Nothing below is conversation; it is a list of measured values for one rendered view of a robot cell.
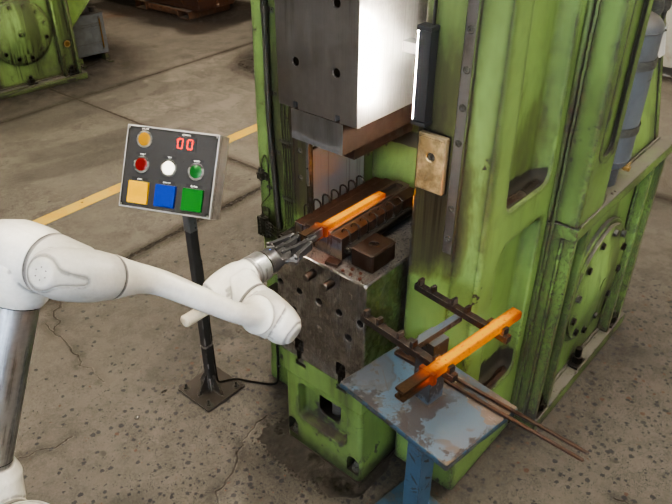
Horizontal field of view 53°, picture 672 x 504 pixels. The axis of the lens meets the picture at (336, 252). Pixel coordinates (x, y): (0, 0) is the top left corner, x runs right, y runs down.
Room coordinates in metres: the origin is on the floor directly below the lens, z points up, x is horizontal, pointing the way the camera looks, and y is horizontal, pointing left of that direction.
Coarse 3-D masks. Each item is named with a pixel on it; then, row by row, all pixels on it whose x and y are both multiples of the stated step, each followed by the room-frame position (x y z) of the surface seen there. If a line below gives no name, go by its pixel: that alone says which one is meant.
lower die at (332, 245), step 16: (352, 192) 2.08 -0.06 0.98; (368, 192) 2.06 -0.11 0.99; (400, 192) 2.06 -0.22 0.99; (320, 208) 1.97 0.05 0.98; (336, 208) 1.95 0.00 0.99; (368, 208) 1.93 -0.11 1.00; (400, 208) 1.99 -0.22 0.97; (304, 224) 1.86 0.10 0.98; (320, 240) 1.81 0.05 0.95; (336, 240) 1.77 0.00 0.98; (352, 240) 1.79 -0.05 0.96; (336, 256) 1.77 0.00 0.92
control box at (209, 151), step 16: (128, 128) 2.15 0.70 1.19; (144, 128) 2.13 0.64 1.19; (160, 128) 2.12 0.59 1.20; (128, 144) 2.12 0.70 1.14; (160, 144) 2.09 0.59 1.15; (176, 144) 2.08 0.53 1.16; (208, 144) 2.06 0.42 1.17; (224, 144) 2.08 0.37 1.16; (128, 160) 2.09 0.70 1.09; (160, 160) 2.06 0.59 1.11; (176, 160) 2.05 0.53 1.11; (192, 160) 2.04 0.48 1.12; (208, 160) 2.03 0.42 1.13; (224, 160) 2.07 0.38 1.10; (128, 176) 2.06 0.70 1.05; (144, 176) 2.05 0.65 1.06; (160, 176) 2.04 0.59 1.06; (176, 176) 2.03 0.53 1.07; (208, 176) 2.00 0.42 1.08; (224, 176) 2.06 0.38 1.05; (176, 192) 2.00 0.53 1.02; (208, 192) 1.97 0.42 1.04; (144, 208) 1.99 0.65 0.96; (160, 208) 1.98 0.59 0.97; (176, 208) 1.97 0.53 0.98; (208, 208) 1.95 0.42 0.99
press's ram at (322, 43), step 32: (288, 0) 1.88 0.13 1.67; (320, 0) 1.81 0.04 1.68; (352, 0) 1.74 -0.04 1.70; (384, 0) 1.80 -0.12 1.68; (416, 0) 1.91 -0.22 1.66; (288, 32) 1.88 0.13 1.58; (320, 32) 1.81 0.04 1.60; (352, 32) 1.74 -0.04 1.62; (384, 32) 1.80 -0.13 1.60; (416, 32) 1.92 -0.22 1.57; (288, 64) 1.89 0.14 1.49; (320, 64) 1.81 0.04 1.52; (352, 64) 1.74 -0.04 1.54; (384, 64) 1.81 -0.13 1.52; (288, 96) 1.89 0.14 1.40; (320, 96) 1.81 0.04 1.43; (352, 96) 1.73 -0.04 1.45; (384, 96) 1.81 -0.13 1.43
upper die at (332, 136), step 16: (304, 112) 1.85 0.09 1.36; (400, 112) 1.96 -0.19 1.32; (304, 128) 1.85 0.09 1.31; (320, 128) 1.81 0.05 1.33; (336, 128) 1.77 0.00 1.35; (352, 128) 1.79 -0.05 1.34; (368, 128) 1.84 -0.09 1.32; (384, 128) 1.90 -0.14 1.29; (320, 144) 1.81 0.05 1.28; (336, 144) 1.77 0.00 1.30; (352, 144) 1.79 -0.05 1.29
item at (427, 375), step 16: (496, 320) 1.36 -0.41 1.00; (512, 320) 1.37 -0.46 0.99; (480, 336) 1.30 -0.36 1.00; (448, 352) 1.24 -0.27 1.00; (464, 352) 1.24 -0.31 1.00; (432, 368) 1.18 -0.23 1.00; (400, 384) 1.12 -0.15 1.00; (416, 384) 1.12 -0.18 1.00; (432, 384) 1.15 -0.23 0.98; (400, 400) 1.10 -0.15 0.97
